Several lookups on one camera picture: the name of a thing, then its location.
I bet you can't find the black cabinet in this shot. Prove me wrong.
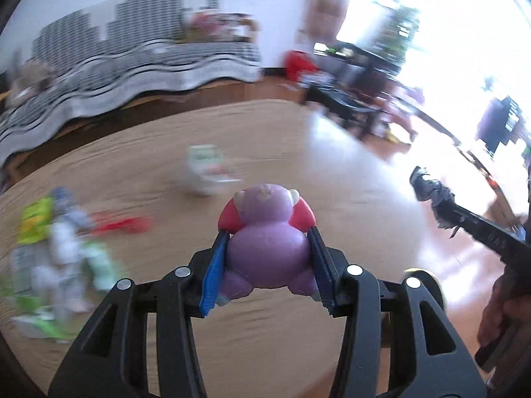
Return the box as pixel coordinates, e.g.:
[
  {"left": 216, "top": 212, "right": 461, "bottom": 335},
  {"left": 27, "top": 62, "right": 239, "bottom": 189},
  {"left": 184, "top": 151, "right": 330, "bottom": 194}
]
[{"left": 475, "top": 95, "right": 524, "bottom": 155}]

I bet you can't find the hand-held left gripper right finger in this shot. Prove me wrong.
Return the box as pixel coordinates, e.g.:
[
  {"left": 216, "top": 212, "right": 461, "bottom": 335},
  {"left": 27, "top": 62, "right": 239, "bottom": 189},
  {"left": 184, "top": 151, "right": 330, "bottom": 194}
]
[{"left": 307, "top": 226, "right": 488, "bottom": 398}]

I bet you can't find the white carton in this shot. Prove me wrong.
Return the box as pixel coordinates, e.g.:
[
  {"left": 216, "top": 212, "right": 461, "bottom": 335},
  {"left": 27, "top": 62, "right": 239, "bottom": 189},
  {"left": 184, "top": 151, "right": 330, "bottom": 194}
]
[{"left": 185, "top": 144, "right": 243, "bottom": 196}]

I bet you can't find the black and white patterned blanket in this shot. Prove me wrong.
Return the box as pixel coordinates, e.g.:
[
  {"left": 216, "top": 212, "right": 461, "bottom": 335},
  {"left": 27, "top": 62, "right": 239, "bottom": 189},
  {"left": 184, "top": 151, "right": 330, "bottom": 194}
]
[{"left": 0, "top": 0, "right": 263, "bottom": 166}]

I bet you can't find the beige plush toy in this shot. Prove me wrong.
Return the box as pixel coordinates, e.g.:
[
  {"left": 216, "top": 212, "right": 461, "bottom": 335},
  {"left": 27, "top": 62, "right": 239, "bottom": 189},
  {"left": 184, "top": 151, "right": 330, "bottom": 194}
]
[{"left": 8, "top": 60, "right": 55, "bottom": 107}]

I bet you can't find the white and green plastic toy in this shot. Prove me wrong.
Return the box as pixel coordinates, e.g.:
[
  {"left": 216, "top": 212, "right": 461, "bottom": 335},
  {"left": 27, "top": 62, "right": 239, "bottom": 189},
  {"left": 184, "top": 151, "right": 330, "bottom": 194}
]
[{"left": 0, "top": 186, "right": 127, "bottom": 343}]

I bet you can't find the red plastic bag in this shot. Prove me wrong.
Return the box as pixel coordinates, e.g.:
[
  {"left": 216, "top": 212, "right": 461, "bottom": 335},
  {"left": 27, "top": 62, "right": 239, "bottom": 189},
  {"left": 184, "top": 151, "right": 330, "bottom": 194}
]
[{"left": 284, "top": 50, "right": 321, "bottom": 82}]

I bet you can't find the green potted plant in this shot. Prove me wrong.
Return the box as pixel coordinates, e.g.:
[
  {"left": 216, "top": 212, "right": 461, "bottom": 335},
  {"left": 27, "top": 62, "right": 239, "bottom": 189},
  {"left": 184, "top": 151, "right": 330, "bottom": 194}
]
[{"left": 373, "top": 0, "right": 421, "bottom": 56}]

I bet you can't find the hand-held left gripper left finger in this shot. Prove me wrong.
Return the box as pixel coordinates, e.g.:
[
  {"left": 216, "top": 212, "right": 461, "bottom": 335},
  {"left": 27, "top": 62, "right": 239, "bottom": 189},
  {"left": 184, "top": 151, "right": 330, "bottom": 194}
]
[{"left": 47, "top": 230, "right": 231, "bottom": 398}]

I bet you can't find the wooden sofa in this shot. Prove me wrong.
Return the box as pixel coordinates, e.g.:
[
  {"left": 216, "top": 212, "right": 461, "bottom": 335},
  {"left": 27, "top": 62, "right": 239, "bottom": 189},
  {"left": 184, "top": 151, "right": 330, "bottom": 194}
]
[{"left": 0, "top": 77, "right": 266, "bottom": 187}]

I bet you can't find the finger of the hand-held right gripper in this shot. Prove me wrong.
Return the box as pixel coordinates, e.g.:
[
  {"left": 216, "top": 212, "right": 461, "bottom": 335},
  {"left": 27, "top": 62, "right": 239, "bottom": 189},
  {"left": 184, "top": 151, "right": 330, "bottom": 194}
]
[{"left": 431, "top": 199, "right": 527, "bottom": 263}]

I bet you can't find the person's right hand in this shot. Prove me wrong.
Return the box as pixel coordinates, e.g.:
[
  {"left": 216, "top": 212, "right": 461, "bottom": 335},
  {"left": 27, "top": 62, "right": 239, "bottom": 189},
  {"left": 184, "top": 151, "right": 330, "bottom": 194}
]
[{"left": 477, "top": 284, "right": 527, "bottom": 348}]

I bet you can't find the brown checked curtain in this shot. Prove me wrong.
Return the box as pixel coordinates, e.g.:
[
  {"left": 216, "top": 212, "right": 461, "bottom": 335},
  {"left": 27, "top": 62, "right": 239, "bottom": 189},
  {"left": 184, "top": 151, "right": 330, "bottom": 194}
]
[{"left": 307, "top": 0, "right": 353, "bottom": 43}]

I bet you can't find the yellow-green packet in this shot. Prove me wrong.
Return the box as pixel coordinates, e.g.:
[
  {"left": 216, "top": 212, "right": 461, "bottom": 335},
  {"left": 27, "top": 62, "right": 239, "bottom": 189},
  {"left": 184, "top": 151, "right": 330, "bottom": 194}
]
[{"left": 16, "top": 197, "right": 55, "bottom": 246}]

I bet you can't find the black side table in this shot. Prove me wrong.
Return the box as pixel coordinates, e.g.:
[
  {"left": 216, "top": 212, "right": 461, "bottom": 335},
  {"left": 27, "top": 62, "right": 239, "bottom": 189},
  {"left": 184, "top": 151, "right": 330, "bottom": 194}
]
[{"left": 305, "top": 41, "right": 416, "bottom": 141}]

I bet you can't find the grey foil wrapper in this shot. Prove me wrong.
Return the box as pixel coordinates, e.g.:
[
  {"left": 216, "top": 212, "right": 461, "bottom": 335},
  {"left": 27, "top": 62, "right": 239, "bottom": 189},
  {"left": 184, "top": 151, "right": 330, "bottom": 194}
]
[{"left": 409, "top": 166, "right": 454, "bottom": 230}]

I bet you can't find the red plastic strip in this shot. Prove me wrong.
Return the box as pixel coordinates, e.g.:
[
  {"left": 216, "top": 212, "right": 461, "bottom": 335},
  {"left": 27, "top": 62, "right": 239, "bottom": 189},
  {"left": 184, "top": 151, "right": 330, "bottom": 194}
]
[{"left": 89, "top": 215, "right": 152, "bottom": 235}]

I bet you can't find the purple bear toy figure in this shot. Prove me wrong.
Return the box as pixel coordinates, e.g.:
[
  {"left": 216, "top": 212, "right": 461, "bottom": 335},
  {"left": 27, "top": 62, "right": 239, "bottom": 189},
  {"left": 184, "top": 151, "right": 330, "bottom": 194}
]
[{"left": 218, "top": 182, "right": 322, "bottom": 307}]

